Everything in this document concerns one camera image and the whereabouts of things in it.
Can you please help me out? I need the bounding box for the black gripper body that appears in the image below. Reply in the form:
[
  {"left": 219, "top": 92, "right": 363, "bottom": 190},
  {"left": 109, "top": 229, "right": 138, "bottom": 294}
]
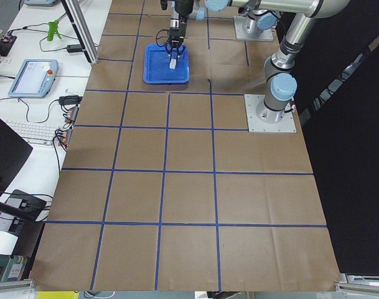
[{"left": 164, "top": 18, "right": 187, "bottom": 51}]

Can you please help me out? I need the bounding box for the white block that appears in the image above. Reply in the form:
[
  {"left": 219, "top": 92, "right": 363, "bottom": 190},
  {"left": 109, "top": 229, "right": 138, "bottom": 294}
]
[{"left": 169, "top": 59, "right": 177, "bottom": 69}]

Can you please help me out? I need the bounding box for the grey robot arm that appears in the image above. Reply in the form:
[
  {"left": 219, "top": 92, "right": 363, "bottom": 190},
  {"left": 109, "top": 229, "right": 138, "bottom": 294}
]
[
  {"left": 205, "top": 0, "right": 349, "bottom": 124},
  {"left": 167, "top": 1, "right": 278, "bottom": 36}
]

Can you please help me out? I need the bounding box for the blue plastic tray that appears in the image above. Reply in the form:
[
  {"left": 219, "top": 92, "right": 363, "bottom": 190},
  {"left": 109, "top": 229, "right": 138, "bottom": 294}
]
[{"left": 143, "top": 44, "right": 190, "bottom": 84}]

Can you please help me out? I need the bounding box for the black power adapter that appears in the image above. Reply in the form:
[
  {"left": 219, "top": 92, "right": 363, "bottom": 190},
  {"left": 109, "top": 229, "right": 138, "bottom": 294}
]
[{"left": 66, "top": 44, "right": 83, "bottom": 53}]

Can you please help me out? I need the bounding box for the green clamp tool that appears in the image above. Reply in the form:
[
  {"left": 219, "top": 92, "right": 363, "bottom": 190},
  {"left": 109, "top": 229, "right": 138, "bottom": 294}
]
[{"left": 47, "top": 20, "right": 62, "bottom": 42}]

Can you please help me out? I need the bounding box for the teach pendant tablet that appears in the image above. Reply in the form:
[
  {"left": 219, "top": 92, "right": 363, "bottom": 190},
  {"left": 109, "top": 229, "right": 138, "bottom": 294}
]
[{"left": 8, "top": 59, "right": 58, "bottom": 98}]

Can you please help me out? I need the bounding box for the brown paper table mat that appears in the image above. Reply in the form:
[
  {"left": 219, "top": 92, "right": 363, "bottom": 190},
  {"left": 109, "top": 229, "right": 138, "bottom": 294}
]
[{"left": 30, "top": 1, "right": 339, "bottom": 292}]

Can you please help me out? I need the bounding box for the white keyboard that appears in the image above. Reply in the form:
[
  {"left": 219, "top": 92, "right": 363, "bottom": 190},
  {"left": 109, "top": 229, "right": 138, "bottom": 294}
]
[{"left": 6, "top": 120, "right": 66, "bottom": 146}]

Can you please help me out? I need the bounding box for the black monitor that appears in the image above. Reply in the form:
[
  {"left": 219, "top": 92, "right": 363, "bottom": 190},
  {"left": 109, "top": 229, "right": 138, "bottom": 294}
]
[{"left": 0, "top": 119, "right": 33, "bottom": 197}]

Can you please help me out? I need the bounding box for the black monitor stand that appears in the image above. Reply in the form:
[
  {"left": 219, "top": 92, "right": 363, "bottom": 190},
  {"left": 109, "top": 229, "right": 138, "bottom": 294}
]
[{"left": 0, "top": 189, "right": 47, "bottom": 221}]

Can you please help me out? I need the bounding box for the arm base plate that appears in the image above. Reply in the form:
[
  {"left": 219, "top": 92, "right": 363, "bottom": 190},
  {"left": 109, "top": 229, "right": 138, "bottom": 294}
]
[
  {"left": 234, "top": 13, "right": 276, "bottom": 42},
  {"left": 244, "top": 94, "right": 296, "bottom": 133}
]

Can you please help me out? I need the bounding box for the aluminium frame post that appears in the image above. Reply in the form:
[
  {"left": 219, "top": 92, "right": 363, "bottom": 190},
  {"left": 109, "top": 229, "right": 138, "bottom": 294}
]
[{"left": 61, "top": 0, "right": 99, "bottom": 65}]

